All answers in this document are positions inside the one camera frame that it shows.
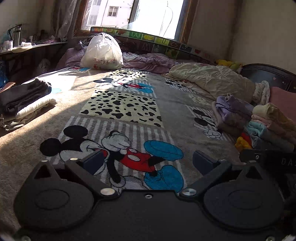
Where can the white plastic bag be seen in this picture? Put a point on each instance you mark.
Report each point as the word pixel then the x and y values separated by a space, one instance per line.
pixel 103 52

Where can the Mickey Mouse plush bed blanket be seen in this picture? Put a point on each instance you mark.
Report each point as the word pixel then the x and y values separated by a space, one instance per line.
pixel 147 125

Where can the yellow plush toy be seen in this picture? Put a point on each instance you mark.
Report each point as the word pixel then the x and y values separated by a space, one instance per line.
pixel 235 66

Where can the beige folded garment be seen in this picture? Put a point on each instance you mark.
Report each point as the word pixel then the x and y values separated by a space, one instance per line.
pixel 18 123

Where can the red folded garment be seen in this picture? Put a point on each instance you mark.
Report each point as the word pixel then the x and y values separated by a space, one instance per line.
pixel 247 138

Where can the yellow fleece folded garment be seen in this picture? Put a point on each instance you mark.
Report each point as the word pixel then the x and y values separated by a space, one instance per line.
pixel 271 112

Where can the pink folded garment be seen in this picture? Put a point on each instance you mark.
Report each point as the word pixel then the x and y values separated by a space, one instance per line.
pixel 273 126

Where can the dark wooden headboard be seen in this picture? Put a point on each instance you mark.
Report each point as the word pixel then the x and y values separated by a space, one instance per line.
pixel 275 76

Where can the colourful alphabet foam mat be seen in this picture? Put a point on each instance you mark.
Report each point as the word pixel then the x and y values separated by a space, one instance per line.
pixel 141 43

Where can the cream quilted blanket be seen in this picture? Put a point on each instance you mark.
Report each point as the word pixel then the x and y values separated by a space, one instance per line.
pixel 216 80

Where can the purple folded garment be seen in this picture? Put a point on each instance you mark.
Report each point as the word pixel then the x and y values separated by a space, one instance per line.
pixel 231 114

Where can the metal thermos bottle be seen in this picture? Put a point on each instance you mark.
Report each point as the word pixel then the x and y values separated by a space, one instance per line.
pixel 17 35

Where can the dark side desk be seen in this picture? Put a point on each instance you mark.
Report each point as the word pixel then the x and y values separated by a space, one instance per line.
pixel 21 67

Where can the black garment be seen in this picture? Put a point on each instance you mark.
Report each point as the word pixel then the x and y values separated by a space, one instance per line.
pixel 18 97

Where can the teal folded garment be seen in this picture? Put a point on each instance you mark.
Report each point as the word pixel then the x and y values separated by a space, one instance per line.
pixel 271 140

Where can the window with wooden frame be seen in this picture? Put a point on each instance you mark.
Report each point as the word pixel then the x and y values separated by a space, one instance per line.
pixel 168 19

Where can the pink pillow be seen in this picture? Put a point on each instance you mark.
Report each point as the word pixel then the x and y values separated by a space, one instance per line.
pixel 285 101

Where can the grey translucent curtain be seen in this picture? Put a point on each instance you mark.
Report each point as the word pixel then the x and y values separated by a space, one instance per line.
pixel 62 16

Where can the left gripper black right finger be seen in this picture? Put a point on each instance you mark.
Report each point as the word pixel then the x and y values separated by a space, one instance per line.
pixel 211 171

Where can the white folded garment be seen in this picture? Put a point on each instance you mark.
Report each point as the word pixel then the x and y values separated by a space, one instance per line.
pixel 40 103

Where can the pink crumpled quilt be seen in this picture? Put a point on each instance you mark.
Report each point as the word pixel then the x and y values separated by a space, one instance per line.
pixel 151 62

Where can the yellow knitted garment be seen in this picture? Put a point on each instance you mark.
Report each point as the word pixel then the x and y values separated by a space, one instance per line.
pixel 242 144

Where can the blue denim folded garment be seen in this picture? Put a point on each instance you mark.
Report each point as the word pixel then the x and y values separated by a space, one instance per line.
pixel 257 143

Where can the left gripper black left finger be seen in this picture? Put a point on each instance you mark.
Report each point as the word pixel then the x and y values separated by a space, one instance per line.
pixel 85 169

